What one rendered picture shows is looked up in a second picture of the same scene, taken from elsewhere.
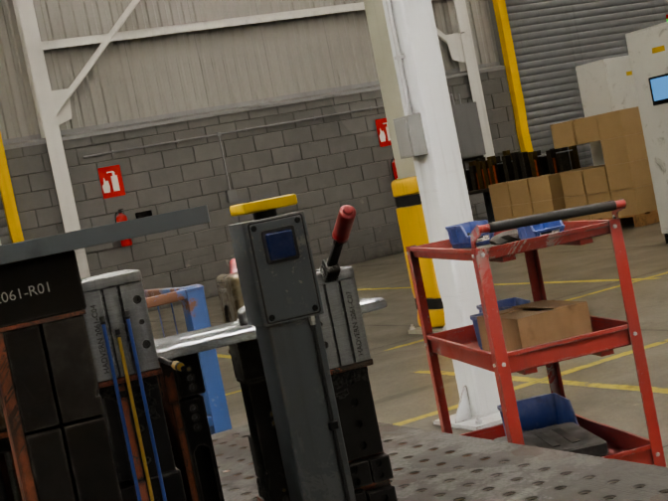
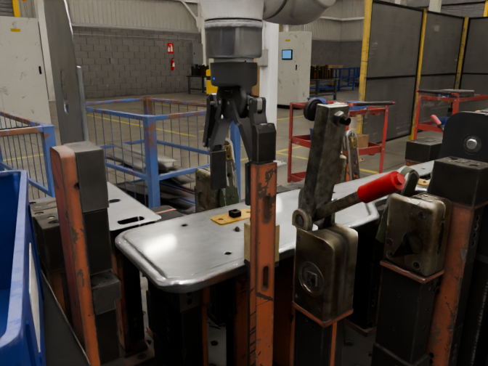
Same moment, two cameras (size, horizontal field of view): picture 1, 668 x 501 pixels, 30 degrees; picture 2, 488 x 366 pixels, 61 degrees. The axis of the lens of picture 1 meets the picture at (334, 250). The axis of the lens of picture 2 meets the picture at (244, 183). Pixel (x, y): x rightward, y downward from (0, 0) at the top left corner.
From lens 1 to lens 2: 149 cm
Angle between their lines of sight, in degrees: 22
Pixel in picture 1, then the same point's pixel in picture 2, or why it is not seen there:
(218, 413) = (237, 157)
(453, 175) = (274, 75)
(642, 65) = (280, 44)
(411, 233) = (211, 90)
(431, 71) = (274, 34)
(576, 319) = (364, 141)
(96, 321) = not seen: outside the picture
